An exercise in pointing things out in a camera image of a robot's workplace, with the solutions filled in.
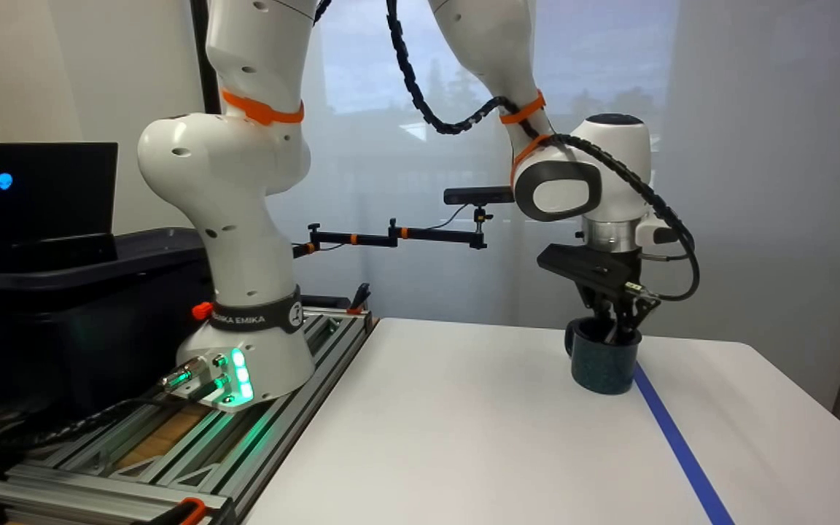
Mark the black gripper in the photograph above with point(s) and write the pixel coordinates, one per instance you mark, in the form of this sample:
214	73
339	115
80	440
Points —
603	280

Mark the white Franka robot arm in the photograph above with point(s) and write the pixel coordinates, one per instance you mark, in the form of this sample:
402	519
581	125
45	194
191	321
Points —
223	167

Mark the dark blue speckled mug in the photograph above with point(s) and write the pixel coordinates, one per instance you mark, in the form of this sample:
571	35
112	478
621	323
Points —
595	363

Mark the blue tape line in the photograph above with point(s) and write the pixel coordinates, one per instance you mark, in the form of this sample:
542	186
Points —
700	484

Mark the black storage bin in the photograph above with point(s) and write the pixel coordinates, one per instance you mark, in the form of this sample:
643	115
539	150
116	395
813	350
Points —
91	332

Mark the black computer monitor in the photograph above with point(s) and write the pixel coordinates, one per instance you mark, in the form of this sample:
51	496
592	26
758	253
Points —
56	202

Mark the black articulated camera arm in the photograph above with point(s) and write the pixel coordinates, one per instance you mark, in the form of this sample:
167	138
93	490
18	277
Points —
393	233

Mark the black stereo camera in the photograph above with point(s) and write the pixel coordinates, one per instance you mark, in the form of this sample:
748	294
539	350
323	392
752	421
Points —
476	195

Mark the aluminium extrusion mounting rail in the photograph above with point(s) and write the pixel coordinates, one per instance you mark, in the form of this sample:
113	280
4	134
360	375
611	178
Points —
167	450

